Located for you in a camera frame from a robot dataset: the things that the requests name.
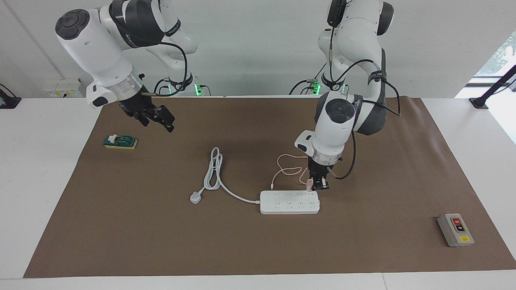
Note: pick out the black table bracket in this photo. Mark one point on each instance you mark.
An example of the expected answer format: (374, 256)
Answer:
(8, 100)

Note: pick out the pink charger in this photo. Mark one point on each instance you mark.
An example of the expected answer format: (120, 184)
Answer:
(309, 185)

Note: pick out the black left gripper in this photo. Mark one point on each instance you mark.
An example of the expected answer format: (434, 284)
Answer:
(321, 169)

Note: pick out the black clamp stand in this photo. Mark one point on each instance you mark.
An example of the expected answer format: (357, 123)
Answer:
(494, 86)

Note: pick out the white wall socket box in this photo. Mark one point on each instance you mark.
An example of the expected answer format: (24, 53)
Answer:
(62, 89)

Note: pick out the grey on-off switch box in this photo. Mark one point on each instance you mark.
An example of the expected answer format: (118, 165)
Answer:
(455, 229)

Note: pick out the brown table mat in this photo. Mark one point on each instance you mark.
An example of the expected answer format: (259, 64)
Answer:
(282, 241)

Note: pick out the white power strip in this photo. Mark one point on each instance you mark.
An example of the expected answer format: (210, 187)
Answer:
(290, 202)

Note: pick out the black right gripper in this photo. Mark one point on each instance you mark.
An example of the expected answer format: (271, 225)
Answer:
(135, 106)

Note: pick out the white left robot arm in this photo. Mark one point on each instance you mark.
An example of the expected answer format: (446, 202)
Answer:
(346, 121)

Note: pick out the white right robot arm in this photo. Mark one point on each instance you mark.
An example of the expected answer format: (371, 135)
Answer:
(100, 52)

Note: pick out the green knife switch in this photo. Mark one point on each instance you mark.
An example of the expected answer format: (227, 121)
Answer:
(121, 141)

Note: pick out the window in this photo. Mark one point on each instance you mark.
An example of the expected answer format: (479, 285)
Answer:
(502, 56)

